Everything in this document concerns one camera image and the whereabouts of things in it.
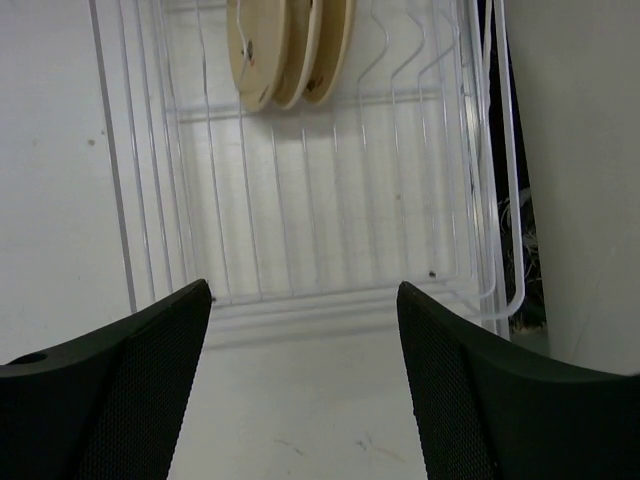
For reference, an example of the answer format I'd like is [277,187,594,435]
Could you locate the beige plate front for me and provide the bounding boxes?
[226,0,290,112]

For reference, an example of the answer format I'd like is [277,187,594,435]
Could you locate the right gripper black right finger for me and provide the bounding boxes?
[396,282,639,479]

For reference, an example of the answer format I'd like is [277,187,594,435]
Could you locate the beige plate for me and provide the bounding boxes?
[303,0,357,105]
[226,0,290,112]
[273,0,324,110]

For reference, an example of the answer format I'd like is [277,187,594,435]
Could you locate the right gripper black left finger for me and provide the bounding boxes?
[1,279,212,479]

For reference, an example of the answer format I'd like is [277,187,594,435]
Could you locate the white wire dish rack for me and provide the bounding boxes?
[89,1,526,337]

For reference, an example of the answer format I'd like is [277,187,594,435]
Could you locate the beige plate back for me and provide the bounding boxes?
[303,0,357,105]

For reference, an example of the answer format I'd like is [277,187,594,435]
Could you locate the beige plate middle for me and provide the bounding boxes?
[273,0,324,110]

